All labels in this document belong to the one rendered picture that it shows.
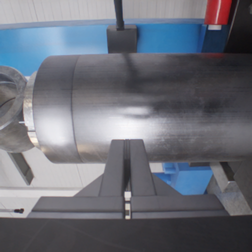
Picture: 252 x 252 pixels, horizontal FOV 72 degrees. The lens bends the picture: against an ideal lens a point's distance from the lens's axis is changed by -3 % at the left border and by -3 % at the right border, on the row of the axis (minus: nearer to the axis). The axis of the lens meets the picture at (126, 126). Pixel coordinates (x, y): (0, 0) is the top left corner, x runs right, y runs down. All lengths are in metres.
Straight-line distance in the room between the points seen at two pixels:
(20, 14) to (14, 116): 2.27
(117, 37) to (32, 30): 0.32
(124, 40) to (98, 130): 0.40
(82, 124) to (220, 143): 0.21
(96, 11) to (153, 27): 1.65
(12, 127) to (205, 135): 0.32
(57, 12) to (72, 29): 1.70
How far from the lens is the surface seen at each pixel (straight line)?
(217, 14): 0.52
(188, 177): 2.79
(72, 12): 2.37
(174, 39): 0.72
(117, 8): 0.47
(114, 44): 0.62
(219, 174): 0.73
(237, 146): 0.33
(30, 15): 2.53
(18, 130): 0.37
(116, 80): 0.27
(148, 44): 0.71
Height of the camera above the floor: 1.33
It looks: level
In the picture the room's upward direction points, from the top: 91 degrees counter-clockwise
